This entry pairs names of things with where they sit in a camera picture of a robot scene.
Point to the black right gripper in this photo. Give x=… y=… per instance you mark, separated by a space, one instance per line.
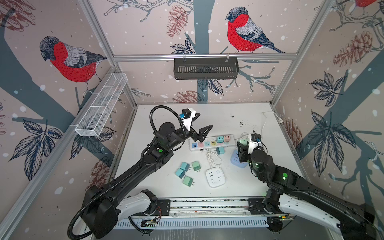
x=243 y=152

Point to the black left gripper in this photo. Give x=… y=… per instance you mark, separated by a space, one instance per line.
x=199 y=136

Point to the green charger plug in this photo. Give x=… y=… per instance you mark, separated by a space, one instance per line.
x=243 y=142
x=188 y=181
x=196 y=166

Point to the white multicolour power strip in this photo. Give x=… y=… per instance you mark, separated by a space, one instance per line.
x=210 y=143

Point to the teal charger plug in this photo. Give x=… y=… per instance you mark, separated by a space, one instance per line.
x=185 y=166
x=220 y=139
x=180 y=173
x=220 y=150

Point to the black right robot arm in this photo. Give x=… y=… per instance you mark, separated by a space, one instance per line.
x=290 y=194

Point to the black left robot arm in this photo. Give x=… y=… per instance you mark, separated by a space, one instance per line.
x=104 y=207

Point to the green charger plug bottom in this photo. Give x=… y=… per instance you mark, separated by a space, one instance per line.
x=188 y=181

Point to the blue square socket cube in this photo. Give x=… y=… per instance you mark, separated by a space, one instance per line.
x=236 y=161

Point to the white square socket cube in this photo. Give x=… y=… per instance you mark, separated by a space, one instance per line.
x=215 y=177

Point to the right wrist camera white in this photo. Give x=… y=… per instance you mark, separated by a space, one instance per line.
x=252 y=143

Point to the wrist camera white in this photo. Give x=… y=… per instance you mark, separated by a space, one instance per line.
x=252 y=143
x=187 y=117

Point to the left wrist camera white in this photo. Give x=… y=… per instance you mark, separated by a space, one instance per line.
x=187 y=117

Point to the black wall shelf basket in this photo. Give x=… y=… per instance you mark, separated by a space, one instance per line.
x=206 y=69

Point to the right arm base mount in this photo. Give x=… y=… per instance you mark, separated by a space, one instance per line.
x=257 y=207

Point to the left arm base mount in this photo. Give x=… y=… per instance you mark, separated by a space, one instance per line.
x=161 y=208

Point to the white wire mesh shelf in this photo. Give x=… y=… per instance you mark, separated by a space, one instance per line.
x=96 y=116

